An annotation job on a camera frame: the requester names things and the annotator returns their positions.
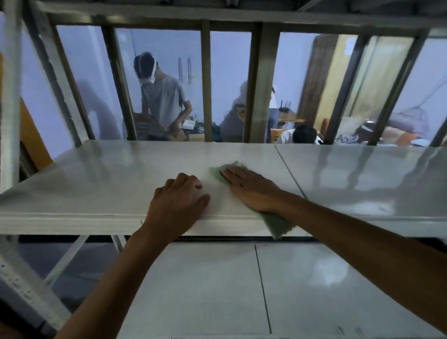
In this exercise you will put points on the wooden table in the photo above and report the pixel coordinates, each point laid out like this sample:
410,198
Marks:
288,118

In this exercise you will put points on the brown cardboard box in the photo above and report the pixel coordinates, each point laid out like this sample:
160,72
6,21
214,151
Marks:
178,135

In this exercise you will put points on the person's left forearm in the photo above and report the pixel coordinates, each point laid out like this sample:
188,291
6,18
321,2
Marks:
118,286

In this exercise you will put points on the white metal shelving rack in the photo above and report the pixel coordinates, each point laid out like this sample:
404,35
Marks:
260,83

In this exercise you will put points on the person's right hand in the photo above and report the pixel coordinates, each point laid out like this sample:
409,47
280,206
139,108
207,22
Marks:
256,192

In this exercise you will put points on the orange board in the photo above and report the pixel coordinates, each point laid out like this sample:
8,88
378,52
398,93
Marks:
31,136

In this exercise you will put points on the small white box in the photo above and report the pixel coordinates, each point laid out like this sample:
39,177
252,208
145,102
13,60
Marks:
189,124

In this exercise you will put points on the brown wooden door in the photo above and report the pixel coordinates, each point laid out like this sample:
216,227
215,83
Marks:
319,76

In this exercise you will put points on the person's right forearm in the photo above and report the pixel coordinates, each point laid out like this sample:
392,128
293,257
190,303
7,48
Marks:
366,251

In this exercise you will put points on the black router with antennas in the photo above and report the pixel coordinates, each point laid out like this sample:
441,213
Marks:
285,106

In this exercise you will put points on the person's left thumb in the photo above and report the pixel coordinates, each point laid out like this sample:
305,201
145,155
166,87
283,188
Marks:
201,205

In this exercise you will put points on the person's left hand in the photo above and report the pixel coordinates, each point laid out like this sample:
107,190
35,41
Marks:
174,206

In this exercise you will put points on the green cleaning cloth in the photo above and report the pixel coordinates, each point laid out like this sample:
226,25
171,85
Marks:
277,223

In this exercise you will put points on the person's right fingers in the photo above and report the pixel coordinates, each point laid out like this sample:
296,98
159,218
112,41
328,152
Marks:
237,175

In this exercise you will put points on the white shelf board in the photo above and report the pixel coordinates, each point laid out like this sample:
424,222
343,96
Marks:
314,290
104,181

